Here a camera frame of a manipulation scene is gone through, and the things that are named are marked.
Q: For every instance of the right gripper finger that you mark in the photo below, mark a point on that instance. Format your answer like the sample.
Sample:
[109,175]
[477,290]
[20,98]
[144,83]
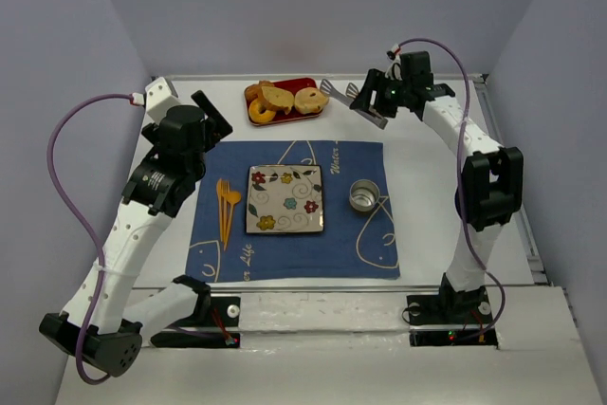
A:
[376,80]
[364,101]

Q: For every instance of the pale speckled bagel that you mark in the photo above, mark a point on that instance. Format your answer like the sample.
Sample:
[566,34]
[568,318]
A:
[310,100]

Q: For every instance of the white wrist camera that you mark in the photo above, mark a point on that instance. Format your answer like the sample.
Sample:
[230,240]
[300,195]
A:
[393,72]
[157,99]

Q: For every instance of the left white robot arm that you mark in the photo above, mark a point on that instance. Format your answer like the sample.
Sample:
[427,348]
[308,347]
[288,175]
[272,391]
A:
[97,326]

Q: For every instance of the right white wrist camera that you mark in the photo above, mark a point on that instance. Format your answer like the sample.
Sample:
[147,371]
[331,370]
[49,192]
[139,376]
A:
[393,72]

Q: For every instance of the square floral ceramic plate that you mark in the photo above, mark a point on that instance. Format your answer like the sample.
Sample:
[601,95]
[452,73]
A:
[284,199]

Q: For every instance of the metal tongs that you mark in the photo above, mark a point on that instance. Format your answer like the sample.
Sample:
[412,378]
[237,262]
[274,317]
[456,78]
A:
[352,99]

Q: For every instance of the blue cloth placemat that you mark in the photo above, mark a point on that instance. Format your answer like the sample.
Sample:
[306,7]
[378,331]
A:
[352,245]

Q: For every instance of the brown croissant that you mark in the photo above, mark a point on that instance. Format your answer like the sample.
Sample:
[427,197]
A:
[252,92]

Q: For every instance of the red rectangular tray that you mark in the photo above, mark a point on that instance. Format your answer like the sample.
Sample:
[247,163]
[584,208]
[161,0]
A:
[293,86]

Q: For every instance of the yellow glazed donut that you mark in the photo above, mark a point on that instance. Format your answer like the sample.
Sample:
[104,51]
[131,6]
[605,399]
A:
[259,114]

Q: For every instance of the sliced bread loaf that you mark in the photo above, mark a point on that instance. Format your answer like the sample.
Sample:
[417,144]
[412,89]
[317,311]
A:
[276,99]

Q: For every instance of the orange plastic fork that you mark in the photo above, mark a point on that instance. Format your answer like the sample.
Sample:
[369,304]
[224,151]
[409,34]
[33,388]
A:
[224,191]

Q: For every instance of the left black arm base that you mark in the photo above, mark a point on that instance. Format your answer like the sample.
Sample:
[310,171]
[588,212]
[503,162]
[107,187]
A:
[214,328]

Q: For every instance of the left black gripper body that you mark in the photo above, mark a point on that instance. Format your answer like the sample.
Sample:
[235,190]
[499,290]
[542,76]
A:
[211,114]

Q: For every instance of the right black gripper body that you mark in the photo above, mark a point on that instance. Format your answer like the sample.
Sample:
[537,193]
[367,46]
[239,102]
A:
[375,93]

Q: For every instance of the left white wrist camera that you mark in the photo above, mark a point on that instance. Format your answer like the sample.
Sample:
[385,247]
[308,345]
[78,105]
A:
[157,99]

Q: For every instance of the small metal cup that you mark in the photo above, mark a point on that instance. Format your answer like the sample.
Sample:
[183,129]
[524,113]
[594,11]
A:
[364,195]

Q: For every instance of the orange plastic spoon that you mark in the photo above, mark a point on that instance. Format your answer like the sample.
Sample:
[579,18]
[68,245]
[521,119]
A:
[233,198]

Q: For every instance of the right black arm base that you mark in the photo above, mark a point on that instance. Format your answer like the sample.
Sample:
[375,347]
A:
[432,326]

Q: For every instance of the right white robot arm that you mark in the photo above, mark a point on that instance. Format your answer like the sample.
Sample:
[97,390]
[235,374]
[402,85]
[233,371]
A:
[489,183]

